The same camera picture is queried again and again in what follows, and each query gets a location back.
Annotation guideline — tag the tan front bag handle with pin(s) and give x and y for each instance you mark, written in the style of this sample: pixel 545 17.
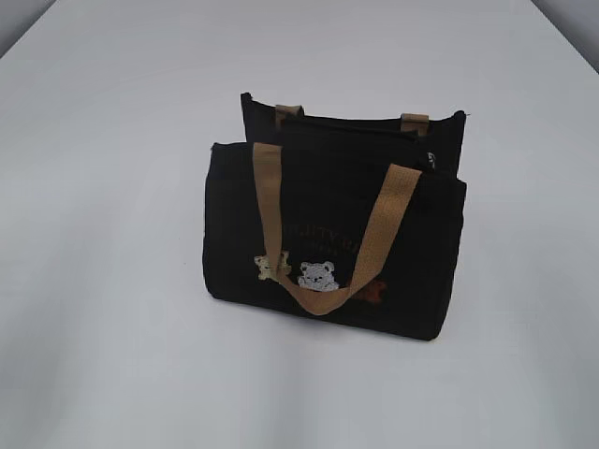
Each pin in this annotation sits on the tan front bag handle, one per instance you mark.
pixel 320 275

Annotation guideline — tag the silver zipper pull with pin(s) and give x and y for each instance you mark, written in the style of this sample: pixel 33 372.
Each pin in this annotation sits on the silver zipper pull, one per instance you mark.
pixel 431 160

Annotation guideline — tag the tan rear bag handle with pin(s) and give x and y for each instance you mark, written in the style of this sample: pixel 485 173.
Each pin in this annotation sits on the tan rear bag handle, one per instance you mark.
pixel 407 123

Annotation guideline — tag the black tote bag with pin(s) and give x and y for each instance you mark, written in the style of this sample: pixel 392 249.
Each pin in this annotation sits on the black tote bag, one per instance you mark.
pixel 331 177

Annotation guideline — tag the tan bag handle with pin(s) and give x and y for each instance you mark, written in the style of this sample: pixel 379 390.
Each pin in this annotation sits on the tan bag handle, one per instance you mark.
pixel 407 123
pixel 320 275

